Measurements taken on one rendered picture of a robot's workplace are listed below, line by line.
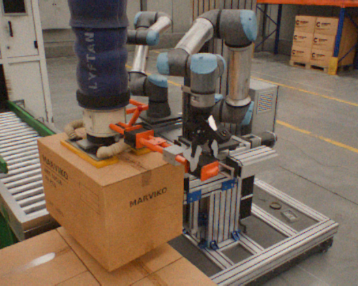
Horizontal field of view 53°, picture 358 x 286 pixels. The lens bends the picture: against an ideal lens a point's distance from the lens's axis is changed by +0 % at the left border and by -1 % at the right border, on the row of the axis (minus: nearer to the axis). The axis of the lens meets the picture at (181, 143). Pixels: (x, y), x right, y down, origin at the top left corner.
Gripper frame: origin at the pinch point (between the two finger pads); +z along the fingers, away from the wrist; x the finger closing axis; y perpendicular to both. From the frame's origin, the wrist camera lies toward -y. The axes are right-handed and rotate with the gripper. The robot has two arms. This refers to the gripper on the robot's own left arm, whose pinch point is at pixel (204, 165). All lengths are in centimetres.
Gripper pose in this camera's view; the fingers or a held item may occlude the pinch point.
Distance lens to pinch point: 118.9
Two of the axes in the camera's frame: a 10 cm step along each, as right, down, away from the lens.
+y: -6.7, -3.0, 6.8
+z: -0.1, 9.2, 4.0
